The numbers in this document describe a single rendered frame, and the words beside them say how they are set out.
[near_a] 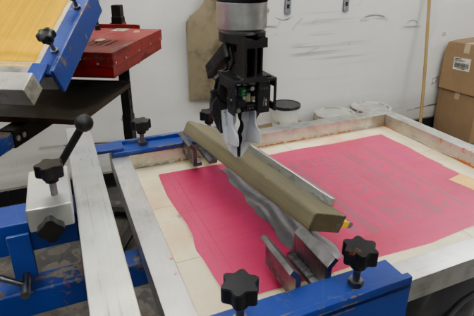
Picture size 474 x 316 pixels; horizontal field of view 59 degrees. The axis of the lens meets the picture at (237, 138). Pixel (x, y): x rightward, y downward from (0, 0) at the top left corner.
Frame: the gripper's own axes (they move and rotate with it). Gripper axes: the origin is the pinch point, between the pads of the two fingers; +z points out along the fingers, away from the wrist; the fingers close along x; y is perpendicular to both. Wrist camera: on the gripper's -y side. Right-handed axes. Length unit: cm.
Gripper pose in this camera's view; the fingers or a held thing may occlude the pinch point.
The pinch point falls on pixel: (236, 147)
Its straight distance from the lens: 72.1
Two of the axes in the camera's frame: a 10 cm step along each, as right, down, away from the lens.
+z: 0.0, 9.2, 3.8
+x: 9.2, -1.5, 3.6
